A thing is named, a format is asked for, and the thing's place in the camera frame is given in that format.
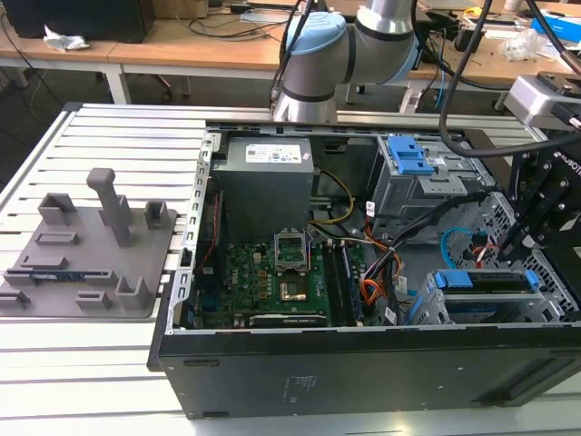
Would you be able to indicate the large black box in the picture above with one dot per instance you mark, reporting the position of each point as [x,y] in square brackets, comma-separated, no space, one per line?
[77,18]

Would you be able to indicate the crumpled white paper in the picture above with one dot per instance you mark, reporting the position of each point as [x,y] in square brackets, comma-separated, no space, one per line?
[63,41]

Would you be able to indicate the green RAM stick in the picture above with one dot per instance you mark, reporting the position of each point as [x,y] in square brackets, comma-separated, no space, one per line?
[59,276]

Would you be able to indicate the metal disk bay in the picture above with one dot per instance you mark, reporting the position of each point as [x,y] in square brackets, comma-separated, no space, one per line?
[549,304]

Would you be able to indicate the clear plastic bag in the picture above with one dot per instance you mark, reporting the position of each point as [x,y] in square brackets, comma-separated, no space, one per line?
[522,45]

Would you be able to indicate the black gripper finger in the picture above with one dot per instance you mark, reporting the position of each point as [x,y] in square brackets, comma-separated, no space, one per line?
[547,204]
[522,200]

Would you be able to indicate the grey power supply unit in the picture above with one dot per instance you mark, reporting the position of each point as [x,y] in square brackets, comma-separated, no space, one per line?
[263,195]

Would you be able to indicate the black open PC case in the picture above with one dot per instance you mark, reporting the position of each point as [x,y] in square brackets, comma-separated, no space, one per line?
[318,377]

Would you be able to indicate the green motherboard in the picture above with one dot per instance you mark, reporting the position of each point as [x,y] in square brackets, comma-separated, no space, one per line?
[254,281]

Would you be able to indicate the blue cardboard box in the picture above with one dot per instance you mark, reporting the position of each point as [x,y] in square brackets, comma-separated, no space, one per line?
[560,27]

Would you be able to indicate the black graphics card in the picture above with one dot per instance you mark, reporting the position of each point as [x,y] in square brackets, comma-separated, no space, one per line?
[288,320]

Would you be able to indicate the blue plastic drive latch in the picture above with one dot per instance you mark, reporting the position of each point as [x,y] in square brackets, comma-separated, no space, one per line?
[410,156]

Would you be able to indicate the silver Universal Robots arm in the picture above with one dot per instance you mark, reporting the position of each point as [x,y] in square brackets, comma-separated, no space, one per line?
[313,68]

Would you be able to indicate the grey parts rack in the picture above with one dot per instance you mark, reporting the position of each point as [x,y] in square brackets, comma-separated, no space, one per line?
[91,272]

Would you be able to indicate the black RAM stick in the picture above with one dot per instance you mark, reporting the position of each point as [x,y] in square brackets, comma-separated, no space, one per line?
[335,286]

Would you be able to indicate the hard disk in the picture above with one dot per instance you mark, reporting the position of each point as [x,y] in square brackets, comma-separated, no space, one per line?
[481,279]

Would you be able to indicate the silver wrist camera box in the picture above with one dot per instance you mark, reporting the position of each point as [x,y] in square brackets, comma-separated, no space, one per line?
[531,102]

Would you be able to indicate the wooden desk with white legs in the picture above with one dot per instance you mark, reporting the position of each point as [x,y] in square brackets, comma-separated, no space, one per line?
[150,50]

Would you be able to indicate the long wooden desk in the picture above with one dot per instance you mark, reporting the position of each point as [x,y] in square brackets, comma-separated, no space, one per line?
[490,72]

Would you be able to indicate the metal optical drive cage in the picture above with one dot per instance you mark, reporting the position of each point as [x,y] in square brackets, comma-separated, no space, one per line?
[408,195]

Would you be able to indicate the small black box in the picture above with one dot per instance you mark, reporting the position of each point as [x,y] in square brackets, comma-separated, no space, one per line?
[464,41]

